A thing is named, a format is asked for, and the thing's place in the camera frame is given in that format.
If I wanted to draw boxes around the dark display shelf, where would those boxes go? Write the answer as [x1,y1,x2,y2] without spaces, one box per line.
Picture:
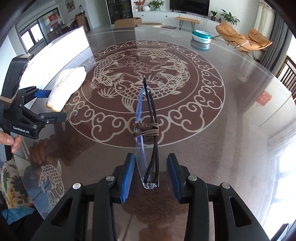
[106,0,133,24]

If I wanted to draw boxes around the red flowers in vase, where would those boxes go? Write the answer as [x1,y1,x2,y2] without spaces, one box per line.
[133,0,146,11]

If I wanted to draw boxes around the person left hand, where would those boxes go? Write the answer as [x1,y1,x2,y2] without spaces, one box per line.
[0,131,22,153]

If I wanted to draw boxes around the small potted plant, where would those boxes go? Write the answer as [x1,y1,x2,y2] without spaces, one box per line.
[210,10,217,21]

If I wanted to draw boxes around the potted green plant left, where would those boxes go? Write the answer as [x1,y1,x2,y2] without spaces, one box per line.
[148,0,165,11]

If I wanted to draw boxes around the wooden bench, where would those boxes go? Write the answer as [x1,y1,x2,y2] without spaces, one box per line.
[174,16,200,31]

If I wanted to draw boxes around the teal white round device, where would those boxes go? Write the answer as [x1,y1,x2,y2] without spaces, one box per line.
[192,30,212,44]

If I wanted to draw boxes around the black television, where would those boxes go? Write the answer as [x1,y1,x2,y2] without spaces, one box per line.
[170,0,210,16]

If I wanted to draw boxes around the white tv cabinet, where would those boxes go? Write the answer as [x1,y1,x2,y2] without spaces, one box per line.
[132,6,222,33]

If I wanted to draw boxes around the cardboard box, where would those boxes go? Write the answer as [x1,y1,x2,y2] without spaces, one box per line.
[114,18,142,28]

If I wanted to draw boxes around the wooden dining chair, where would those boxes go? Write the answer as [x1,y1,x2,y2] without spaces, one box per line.
[276,56,296,102]

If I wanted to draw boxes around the orange lounge chair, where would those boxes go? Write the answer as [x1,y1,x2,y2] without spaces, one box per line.
[215,22,272,53]

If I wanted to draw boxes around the large leafy plant right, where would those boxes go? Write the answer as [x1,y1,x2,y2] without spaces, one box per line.
[220,9,240,25]

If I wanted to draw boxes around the grey curtain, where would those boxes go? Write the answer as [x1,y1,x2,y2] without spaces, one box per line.
[259,13,292,75]

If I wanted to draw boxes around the clear glasses with black arms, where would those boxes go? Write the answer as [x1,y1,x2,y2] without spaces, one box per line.
[133,78,159,190]

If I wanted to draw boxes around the cream knitted cloth right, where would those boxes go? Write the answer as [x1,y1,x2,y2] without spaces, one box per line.
[46,66,86,113]

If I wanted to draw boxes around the round floor cushion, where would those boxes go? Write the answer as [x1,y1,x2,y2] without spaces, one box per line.
[137,22,163,28]

